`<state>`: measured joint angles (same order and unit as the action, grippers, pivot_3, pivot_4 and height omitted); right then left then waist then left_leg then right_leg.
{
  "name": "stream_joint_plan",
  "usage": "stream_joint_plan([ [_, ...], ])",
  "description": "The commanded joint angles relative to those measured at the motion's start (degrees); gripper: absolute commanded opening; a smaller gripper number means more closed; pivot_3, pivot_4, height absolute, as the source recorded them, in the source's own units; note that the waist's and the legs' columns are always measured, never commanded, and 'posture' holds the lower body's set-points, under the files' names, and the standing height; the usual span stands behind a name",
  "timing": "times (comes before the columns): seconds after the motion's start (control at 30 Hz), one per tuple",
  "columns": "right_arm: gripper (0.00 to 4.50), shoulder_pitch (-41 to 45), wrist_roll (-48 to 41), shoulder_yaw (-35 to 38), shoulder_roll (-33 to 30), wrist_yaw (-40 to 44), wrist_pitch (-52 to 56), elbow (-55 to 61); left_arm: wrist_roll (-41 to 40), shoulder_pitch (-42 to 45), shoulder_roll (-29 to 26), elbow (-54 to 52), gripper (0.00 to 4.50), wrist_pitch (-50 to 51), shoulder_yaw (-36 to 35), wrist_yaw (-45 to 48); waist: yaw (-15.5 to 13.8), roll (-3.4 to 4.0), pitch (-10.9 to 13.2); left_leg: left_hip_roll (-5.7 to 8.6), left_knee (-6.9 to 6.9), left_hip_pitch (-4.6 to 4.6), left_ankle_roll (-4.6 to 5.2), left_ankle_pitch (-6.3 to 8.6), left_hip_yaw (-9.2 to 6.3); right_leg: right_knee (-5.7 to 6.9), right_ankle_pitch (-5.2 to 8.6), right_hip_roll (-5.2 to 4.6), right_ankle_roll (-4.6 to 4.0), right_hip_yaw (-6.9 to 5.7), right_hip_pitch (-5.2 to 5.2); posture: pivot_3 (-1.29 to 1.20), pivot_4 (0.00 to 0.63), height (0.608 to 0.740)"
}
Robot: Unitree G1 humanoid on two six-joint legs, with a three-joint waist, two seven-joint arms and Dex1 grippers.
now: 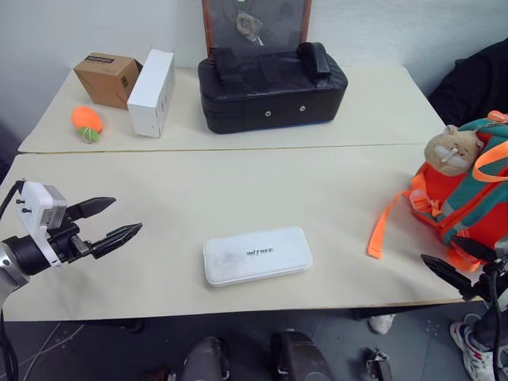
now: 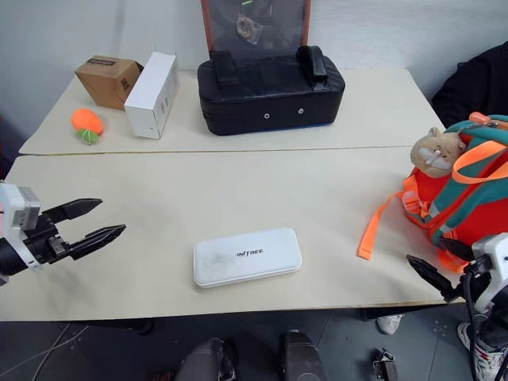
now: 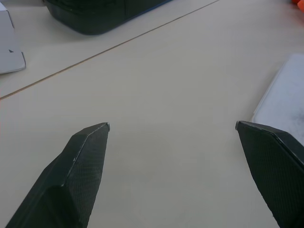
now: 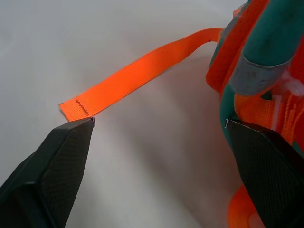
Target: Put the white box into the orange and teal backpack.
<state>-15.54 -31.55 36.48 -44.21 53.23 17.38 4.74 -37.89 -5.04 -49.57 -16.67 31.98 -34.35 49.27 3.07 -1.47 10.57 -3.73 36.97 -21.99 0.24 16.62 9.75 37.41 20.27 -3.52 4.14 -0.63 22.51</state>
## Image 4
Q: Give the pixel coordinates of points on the orange and teal strap bag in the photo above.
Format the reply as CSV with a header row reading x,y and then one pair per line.
x,y
256,47

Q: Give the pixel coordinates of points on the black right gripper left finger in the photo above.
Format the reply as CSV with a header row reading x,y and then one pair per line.
x,y
47,175

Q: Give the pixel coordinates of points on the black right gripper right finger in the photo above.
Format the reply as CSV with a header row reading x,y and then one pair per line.
x,y
268,166

